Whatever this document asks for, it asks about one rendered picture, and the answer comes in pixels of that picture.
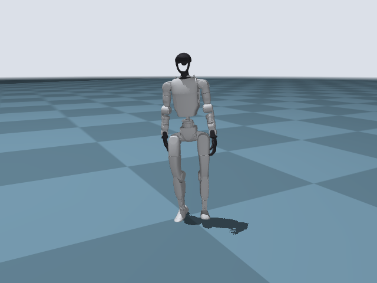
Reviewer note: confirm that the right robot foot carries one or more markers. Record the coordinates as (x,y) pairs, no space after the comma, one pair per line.
(181,214)

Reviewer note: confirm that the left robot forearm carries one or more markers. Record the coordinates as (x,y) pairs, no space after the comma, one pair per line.
(210,121)

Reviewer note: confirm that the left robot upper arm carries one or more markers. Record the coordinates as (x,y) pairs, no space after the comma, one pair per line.
(204,85)

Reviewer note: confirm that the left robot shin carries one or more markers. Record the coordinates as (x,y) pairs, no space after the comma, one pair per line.
(204,191)

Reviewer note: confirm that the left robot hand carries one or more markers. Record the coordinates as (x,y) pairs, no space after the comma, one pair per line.
(214,142)

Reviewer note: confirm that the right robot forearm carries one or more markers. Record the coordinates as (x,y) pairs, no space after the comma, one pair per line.
(164,123)

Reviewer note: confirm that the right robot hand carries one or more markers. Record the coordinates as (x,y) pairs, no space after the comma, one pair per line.
(164,137)

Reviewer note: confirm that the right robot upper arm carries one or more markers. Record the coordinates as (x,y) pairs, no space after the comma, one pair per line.
(166,109)

